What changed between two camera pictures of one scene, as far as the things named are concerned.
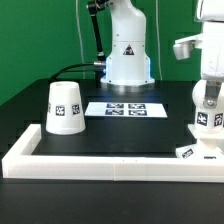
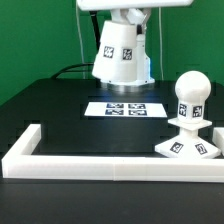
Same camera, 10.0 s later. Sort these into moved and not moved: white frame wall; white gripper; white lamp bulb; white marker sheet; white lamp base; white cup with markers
Moved: white lamp base; white gripper; white cup with markers; white lamp bulb
Not moved: white frame wall; white marker sheet
